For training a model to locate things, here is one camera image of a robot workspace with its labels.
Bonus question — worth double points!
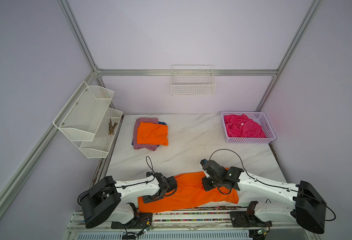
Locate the orange t-shirt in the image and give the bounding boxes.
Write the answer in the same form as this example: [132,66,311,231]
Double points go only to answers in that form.
[137,122,169,146]
[138,172,239,213]

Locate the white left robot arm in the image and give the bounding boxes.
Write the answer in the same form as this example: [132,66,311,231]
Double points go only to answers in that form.
[78,173,178,229]

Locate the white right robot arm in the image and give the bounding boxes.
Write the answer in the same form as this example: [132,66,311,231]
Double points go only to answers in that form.
[202,161,327,234]

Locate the folded mauve t-shirt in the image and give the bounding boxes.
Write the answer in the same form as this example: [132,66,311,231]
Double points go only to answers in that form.
[132,118,159,152]

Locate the lilac perforated plastic basket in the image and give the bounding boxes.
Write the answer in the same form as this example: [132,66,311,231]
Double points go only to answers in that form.
[221,111,276,144]

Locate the pink t-shirt in basket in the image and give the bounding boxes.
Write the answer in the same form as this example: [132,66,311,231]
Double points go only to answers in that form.
[224,114,266,138]

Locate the folded orange t-shirt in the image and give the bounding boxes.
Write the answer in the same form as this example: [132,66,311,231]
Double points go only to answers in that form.
[137,122,169,146]

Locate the white mesh lower shelf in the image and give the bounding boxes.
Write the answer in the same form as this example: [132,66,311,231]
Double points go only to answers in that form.
[78,108,123,159]

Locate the white mesh shelf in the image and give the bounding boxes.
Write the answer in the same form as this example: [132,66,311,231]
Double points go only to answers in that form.
[53,82,114,142]
[78,108,123,159]

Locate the wooden clothespins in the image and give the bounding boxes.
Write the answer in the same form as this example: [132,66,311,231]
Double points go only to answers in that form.
[109,119,118,135]

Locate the white mesh upper shelf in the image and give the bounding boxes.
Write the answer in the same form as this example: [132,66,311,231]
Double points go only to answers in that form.
[53,82,114,142]

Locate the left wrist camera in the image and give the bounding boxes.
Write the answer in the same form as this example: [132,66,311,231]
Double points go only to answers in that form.
[146,172,178,191]

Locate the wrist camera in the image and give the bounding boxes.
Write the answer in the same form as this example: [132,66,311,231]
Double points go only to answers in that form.
[146,172,178,191]
[200,159,227,178]

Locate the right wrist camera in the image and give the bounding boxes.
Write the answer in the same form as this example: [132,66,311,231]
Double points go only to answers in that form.
[200,159,227,178]

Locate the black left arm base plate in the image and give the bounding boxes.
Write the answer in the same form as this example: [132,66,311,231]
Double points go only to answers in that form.
[111,213,153,230]

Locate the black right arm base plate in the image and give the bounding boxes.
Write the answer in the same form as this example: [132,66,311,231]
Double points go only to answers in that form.
[230,211,272,228]

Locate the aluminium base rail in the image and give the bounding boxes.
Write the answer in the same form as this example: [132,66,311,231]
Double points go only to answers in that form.
[63,193,322,240]

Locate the white wire wall basket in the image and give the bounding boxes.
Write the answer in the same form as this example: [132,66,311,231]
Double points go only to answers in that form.
[171,65,216,97]

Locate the aluminium frame profile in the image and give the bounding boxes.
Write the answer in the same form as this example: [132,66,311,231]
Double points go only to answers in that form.
[0,0,324,229]

